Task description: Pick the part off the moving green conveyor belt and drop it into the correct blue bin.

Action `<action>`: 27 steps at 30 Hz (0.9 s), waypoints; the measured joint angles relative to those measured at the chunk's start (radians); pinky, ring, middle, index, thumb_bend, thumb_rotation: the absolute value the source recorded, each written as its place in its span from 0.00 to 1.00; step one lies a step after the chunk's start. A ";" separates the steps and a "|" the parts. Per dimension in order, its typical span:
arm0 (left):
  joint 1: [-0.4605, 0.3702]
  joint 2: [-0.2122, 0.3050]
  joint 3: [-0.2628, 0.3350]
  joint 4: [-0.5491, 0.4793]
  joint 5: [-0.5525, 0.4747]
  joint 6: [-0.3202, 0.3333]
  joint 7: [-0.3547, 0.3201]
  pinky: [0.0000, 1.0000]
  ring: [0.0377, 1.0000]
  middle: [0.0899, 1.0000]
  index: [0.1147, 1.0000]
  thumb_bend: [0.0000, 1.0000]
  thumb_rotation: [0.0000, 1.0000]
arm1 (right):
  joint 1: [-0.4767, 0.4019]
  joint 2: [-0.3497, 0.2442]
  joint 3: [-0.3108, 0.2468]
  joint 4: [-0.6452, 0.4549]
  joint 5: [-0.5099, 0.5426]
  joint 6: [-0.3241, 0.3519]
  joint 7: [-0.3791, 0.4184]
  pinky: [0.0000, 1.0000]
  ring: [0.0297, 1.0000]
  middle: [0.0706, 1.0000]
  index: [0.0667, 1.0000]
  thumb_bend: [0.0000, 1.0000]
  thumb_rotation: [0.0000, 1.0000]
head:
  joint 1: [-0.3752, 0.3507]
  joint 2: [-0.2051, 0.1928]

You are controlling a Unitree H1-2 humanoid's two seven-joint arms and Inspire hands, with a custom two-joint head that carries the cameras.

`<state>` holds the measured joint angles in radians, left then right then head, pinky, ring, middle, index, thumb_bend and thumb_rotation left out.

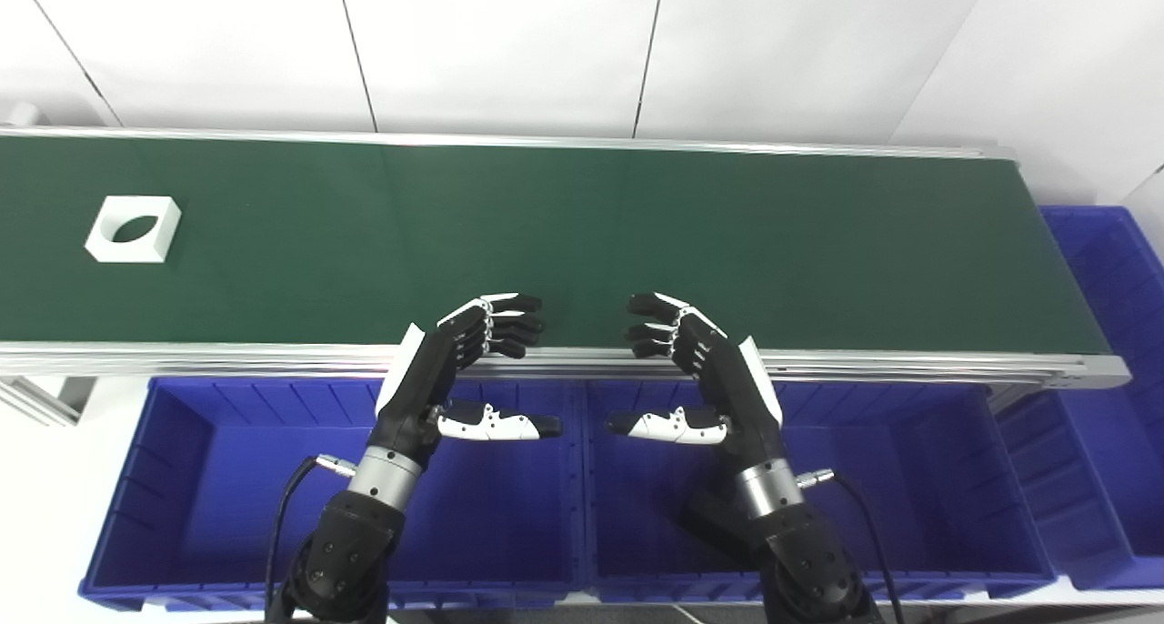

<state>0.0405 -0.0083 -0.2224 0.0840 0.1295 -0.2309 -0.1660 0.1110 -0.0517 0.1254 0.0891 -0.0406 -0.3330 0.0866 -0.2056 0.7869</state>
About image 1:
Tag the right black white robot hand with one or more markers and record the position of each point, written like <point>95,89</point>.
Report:
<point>737,397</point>

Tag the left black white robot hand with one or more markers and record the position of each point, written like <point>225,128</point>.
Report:
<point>423,378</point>

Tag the white block with round hole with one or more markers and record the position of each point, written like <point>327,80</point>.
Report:
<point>105,246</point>

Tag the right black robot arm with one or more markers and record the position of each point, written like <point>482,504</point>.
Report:
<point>809,560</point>

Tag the green conveyor belt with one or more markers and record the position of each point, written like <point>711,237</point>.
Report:
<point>637,233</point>
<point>273,360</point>

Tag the blue plastic bin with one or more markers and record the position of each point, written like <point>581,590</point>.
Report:
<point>928,488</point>
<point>1109,424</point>
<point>227,488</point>

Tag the aluminium conveyor leg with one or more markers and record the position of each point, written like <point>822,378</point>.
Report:
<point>36,401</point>

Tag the grey conveyor motor box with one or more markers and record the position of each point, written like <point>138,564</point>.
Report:
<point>18,113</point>

